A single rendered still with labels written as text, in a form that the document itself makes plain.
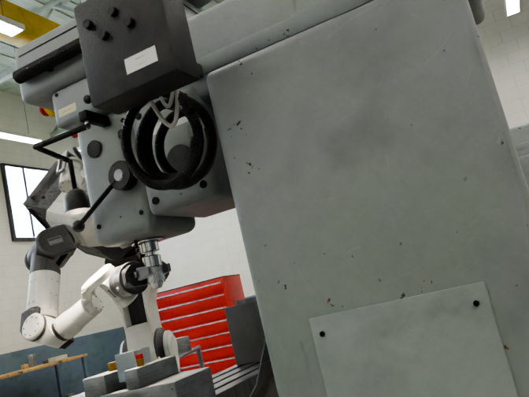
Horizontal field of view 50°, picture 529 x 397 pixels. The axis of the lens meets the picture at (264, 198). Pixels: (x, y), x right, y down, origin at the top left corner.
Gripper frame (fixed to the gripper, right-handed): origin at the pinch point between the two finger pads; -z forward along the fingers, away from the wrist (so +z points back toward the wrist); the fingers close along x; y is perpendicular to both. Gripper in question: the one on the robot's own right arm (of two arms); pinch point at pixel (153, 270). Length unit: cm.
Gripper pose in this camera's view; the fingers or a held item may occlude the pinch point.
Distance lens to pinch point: 145.5
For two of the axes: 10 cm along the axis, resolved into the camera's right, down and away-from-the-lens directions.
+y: 2.2, 9.6, -1.6
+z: -6.2, 2.7, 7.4
